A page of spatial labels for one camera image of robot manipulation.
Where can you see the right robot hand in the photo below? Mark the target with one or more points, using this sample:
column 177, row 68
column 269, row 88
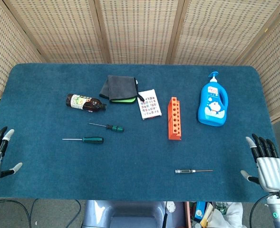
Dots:
column 271, row 171

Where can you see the silver black precision screwdriver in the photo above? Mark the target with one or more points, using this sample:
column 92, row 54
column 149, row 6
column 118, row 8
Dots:
column 185, row 171

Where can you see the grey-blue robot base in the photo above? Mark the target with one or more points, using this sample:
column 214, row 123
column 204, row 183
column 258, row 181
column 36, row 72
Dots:
column 130, row 213

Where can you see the green black thick-shaft screwdriver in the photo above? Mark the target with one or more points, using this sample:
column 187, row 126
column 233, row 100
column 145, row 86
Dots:
column 93, row 139

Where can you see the orange tool rack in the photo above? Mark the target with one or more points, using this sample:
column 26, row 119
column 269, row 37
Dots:
column 175, row 118

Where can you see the green black striped screwdriver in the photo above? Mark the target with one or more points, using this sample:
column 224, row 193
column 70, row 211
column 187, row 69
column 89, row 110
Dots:
column 114, row 128

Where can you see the white crumpled bag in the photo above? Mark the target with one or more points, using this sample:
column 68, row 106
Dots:
column 227, row 215

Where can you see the small blue carton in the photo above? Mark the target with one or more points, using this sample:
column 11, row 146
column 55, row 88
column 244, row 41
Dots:
column 199, row 211

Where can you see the blue pump detergent bottle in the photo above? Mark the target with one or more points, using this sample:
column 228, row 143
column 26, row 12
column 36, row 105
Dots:
column 212, row 104

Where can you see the brown drink bottle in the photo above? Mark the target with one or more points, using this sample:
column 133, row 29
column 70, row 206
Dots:
column 82, row 102

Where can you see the white round disc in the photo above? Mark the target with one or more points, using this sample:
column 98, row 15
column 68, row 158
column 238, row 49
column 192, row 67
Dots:
column 171, row 207

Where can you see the blue carpet table mat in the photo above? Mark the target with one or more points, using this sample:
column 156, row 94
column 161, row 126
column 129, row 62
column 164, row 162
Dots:
column 135, row 161

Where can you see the white patterned card box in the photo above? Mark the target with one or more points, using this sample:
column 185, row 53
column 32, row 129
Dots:
column 149, row 105

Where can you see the grey green microfibre cloth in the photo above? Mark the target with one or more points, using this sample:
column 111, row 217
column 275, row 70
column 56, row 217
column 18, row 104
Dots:
column 119, row 89

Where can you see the woven bamboo folding screen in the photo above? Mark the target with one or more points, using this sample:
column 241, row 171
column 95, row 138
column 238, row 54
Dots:
column 139, row 31

